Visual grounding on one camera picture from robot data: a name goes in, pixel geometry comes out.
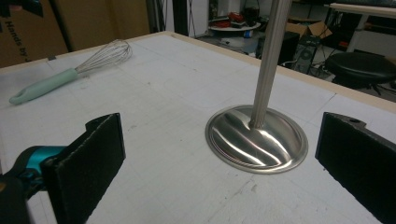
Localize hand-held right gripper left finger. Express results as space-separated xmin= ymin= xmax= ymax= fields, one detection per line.
xmin=40 ymin=112 xmax=127 ymax=224

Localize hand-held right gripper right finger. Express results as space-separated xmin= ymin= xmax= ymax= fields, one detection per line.
xmin=315 ymin=111 xmax=396 ymax=224

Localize mint handled wire whisk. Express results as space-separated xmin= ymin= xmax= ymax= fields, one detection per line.
xmin=8 ymin=38 xmax=134 ymax=105

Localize steel utensil stand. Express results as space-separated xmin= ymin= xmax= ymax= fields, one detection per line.
xmin=205 ymin=0 xmax=309 ymax=175

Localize black round stool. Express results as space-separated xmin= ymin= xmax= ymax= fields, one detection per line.
xmin=324 ymin=50 xmax=396 ymax=96

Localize white grid mat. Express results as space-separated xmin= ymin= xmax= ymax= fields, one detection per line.
xmin=0 ymin=32 xmax=396 ymax=224

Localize black computer tower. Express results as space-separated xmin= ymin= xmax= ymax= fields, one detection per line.
xmin=292 ymin=33 xmax=316 ymax=75

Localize open cardboard box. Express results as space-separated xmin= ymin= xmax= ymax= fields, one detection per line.
xmin=285 ymin=20 xmax=333 ymax=39

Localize printed cardboard box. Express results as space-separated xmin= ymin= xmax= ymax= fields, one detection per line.
xmin=0 ymin=0 xmax=69 ymax=69

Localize plain cardboard box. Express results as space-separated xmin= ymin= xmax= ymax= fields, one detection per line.
xmin=57 ymin=0 xmax=151 ymax=52

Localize black basket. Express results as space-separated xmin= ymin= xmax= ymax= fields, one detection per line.
xmin=242 ymin=0 xmax=262 ymax=28

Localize round white table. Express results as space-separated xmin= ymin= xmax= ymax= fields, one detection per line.
xmin=207 ymin=21 xmax=262 ymax=33

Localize red item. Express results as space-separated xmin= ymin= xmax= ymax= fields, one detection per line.
xmin=227 ymin=11 xmax=247 ymax=23

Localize white table frame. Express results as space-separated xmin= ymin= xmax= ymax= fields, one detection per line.
xmin=329 ymin=2 xmax=396 ymax=53

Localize black frame post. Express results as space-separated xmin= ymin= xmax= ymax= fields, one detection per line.
xmin=48 ymin=0 xmax=75 ymax=53

